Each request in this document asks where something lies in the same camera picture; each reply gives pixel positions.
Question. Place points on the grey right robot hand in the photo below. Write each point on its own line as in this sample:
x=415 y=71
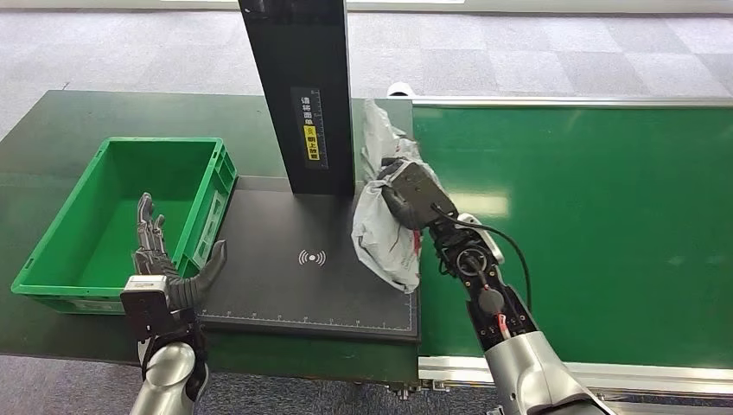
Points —
x=415 y=192

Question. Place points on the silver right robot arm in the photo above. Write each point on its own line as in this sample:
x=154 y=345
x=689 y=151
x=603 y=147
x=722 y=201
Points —
x=515 y=355

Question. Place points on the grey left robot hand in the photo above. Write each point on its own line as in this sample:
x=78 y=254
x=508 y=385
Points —
x=157 y=260

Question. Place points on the green plastic crate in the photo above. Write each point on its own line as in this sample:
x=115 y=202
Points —
x=126 y=229

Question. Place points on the green conveyor belt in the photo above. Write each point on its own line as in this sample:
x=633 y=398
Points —
x=601 y=229

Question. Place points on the yellow column label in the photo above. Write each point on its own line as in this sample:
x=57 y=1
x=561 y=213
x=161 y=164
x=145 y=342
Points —
x=311 y=143

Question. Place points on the silver conveyor side rail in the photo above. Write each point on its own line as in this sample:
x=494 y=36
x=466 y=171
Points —
x=572 y=101
x=641 y=375

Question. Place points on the black scanner machine column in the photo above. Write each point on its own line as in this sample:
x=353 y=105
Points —
x=303 y=86

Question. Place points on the grey red-printed plastic mailer package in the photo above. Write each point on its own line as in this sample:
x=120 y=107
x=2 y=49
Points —
x=381 y=240

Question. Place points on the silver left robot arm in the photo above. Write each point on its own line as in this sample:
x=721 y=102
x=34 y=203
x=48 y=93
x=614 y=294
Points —
x=169 y=372

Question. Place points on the white conveyor roller end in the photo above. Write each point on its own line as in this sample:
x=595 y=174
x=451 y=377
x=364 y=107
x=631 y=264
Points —
x=400 y=89

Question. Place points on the black scanner machine platform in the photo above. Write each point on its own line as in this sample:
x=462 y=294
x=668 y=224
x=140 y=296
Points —
x=298 y=275

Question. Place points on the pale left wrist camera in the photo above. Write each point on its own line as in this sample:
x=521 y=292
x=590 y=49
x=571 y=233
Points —
x=146 y=303

